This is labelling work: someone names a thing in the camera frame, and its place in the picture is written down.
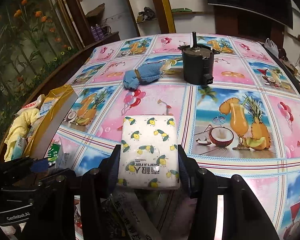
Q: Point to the lemon print tissue pack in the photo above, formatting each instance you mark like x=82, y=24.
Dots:
x=147, y=142

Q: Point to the blue towel bundle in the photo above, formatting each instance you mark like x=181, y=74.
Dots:
x=145, y=73

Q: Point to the white packet red print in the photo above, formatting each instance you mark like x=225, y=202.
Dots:
x=30, y=106

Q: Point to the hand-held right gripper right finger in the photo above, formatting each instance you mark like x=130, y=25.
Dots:
x=187, y=180

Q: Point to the pale yellow labelled packet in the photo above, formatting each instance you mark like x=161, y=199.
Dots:
x=49, y=103

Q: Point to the purple bottle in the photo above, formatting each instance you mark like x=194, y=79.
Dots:
x=99, y=32
x=93, y=33

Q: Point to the white foam box yellow tape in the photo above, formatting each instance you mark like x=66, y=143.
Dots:
x=57, y=120

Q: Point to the floral wall poster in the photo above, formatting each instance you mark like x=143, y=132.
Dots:
x=20, y=55

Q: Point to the white plastic bag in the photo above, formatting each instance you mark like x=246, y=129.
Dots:
x=273, y=47

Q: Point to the yellow towel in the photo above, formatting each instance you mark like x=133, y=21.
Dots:
x=22, y=122

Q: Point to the black motor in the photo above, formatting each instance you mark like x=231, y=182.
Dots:
x=193, y=65

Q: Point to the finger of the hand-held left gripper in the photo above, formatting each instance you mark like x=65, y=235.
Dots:
x=40, y=166

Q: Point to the green white packet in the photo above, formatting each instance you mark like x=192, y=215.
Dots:
x=53, y=155

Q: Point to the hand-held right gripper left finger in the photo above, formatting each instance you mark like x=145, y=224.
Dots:
x=113, y=177

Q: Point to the blue white packet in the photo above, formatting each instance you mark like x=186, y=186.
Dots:
x=18, y=147

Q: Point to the printed fruit tablecloth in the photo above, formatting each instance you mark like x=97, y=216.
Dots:
x=215, y=100

